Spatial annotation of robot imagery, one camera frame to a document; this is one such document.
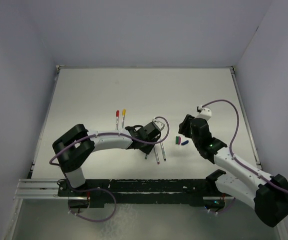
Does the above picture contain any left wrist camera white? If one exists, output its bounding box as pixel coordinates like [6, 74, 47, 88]
[152, 118, 165, 132]

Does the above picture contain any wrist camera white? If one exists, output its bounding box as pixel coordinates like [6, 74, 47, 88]
[152, 118, 165, 132]
[196, 105, 212, 121]

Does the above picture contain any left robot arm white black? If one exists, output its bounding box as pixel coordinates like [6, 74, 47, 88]
[52, 120, 165, 196]

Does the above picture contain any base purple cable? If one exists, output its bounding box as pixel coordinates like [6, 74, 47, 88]
[67, 187, 117, 222]
[207, 191, 238, 215]

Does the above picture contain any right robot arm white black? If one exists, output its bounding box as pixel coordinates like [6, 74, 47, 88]
[178, 115, 288, 227]

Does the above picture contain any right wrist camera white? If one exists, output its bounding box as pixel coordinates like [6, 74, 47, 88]
[196, 105, 212, 121]

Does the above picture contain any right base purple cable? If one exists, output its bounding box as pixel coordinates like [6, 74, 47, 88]
[207, 191, 238, 215]

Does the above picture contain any purple tipped pen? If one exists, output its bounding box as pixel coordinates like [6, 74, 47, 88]
[154, 147, 160, 165]

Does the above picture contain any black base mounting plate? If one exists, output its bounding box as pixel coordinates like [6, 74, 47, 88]
[57, 169, 226, 209]

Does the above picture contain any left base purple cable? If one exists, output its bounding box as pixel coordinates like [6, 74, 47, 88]
[67, 187, 117, 222]

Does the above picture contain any yellow pen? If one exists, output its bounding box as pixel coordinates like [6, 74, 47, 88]
[121, 115, 125, 129]

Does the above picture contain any red pen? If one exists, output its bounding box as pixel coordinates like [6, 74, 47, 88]
[115, 117, 119, 131]

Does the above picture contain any aluminium rail frame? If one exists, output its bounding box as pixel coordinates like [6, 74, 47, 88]
[13, 178, 68, 200]

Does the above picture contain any blue tipped pen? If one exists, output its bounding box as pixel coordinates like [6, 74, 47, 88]
[160, 142, 167, 161]

